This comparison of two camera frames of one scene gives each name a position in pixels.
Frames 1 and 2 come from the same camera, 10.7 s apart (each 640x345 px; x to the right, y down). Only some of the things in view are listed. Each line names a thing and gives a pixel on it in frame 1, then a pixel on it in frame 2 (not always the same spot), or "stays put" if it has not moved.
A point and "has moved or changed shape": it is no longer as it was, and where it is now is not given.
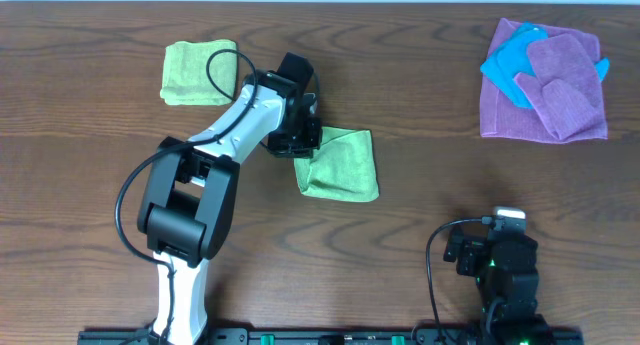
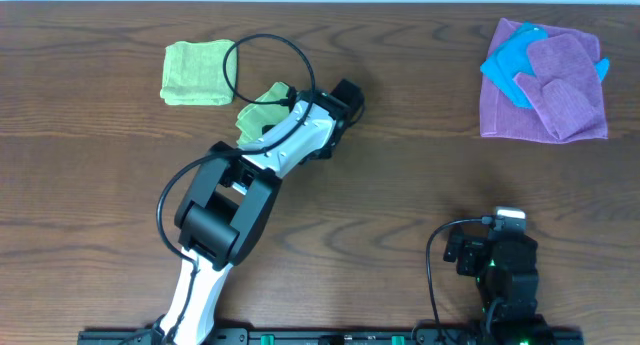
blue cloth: x=510 y=60 stays put
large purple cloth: x=501 y=116 stays put
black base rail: x=347 y=337 stays put
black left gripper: x=293 y=145 → x=267 y=129
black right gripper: x=454 y=248 stays put
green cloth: x=343 y=168 has moved or changed shape
